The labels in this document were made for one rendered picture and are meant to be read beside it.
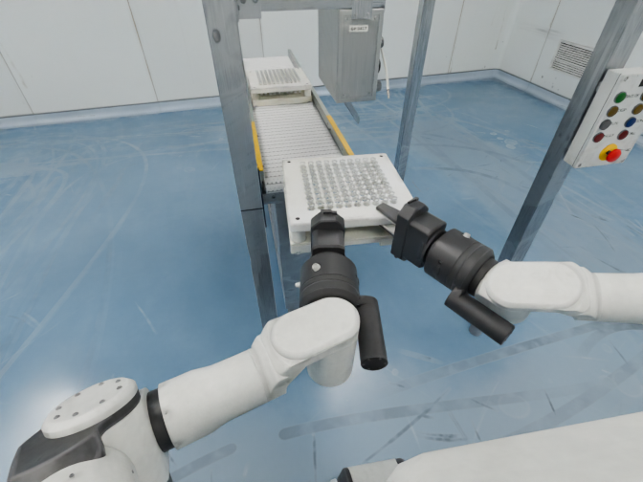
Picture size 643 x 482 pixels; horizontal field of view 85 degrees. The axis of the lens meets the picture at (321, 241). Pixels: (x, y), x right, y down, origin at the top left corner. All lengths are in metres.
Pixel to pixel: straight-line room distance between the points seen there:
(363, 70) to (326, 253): 0.55
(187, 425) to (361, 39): 0.81
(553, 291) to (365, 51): 0.65
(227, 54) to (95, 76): 3.68
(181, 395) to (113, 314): 1.72
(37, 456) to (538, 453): 0.35
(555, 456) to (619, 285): 0.37
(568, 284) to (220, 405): 0.44
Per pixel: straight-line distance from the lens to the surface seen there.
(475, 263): 0.56
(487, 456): 0.24
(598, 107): 1.25
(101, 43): 4.36
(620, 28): 1.24
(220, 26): 0.81
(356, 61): 0.93
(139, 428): 0.41
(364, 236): 0.67
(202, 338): 1.86
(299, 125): 1.36
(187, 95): 4.40
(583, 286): 0.56
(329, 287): 0.48
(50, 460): 0.38
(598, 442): 0.27
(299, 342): 0.41
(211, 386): 0.43
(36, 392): 2.03
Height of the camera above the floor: 1.47
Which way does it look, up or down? 41 degrees down
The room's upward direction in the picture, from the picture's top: straight up
